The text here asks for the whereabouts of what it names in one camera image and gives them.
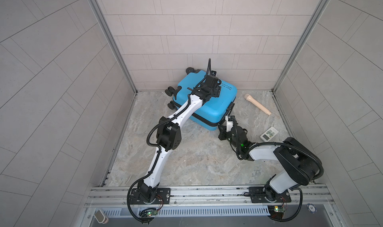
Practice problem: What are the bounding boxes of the aluminium mounting rail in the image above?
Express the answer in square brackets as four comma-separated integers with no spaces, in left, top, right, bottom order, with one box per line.
[85,184,335,208]

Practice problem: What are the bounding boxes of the right circuit board with wires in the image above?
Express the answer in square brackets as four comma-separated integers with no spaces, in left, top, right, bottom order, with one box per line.
[267,206,286,220]

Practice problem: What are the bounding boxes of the white ventilation grille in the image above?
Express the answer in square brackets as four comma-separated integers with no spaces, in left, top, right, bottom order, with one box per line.
[101,205,270,218]

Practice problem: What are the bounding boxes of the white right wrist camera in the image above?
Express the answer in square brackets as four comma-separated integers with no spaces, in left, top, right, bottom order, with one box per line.
[225,115,235,132]

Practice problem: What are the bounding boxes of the left circuit board with wires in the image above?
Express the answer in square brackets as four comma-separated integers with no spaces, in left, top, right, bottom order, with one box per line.
[139,208,158,218]

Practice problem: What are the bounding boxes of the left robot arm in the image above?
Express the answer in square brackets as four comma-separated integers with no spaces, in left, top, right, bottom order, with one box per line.
[132,75,221,203]

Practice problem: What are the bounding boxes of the circuit board with wires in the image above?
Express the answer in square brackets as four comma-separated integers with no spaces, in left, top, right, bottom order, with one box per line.
[267,206,286,220]
[139,208,158,218]

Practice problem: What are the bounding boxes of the small white remote control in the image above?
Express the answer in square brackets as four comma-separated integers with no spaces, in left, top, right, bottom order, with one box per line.
[260,126,279,142]

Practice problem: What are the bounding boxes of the beige wooden handle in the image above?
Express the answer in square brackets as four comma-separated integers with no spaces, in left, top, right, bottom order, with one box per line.
[244,93,271,116]

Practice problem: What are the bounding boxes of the round blue white sticker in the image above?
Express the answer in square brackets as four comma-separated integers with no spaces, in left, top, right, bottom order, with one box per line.
[307,204,317,214]

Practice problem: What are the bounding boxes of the blue hard-shell suitcase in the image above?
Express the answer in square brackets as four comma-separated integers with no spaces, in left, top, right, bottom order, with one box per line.
[165,67,237,130]

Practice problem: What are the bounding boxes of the small white pink object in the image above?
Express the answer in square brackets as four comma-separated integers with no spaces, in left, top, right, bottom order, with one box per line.
[94,209,109,224]

